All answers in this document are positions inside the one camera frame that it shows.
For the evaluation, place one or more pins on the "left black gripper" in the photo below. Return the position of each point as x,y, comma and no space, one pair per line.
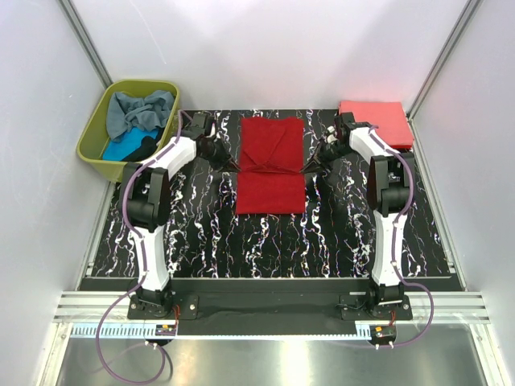
221,164

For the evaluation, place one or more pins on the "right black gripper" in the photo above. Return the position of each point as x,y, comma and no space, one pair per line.
315,166

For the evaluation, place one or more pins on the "red t shirt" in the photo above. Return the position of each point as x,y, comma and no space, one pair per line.
271,157

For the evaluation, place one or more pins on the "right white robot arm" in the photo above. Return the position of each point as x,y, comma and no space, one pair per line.
390,194

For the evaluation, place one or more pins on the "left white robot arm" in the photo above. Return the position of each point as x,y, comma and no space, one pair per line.
145,206

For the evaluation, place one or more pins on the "black t shirt in bin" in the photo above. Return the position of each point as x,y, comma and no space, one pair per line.
148,146

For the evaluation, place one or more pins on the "folded coral t shirt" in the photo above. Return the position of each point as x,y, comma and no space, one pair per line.
390,118

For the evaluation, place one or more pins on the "blue t shirt in bin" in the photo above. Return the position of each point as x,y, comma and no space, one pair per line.
129,142

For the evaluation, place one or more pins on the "grey t shirt in bin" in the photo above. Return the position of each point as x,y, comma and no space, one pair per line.
145,113

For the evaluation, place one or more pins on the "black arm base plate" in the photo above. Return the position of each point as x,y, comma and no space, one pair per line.
260,307

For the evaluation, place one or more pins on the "slotted white cable duct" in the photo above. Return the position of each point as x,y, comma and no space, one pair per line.
111,330

